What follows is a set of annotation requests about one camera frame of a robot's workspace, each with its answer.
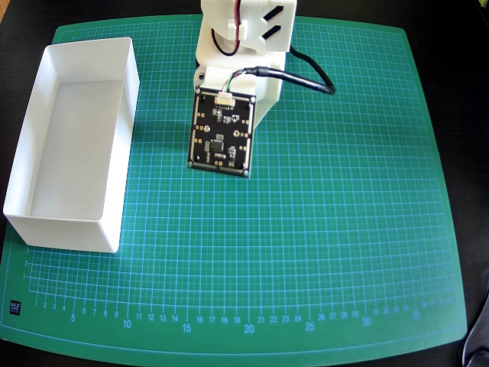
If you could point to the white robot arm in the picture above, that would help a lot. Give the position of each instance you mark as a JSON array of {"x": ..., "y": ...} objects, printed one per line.
[{"x": 254, "y": 19}]

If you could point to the white rectangular bin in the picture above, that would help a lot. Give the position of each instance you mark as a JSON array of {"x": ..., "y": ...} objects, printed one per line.
[{"x": 76, "y": 153}]

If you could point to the green cutting mat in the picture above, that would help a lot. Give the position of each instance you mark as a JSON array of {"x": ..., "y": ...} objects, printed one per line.
[{"x": 305, "y": 229}]

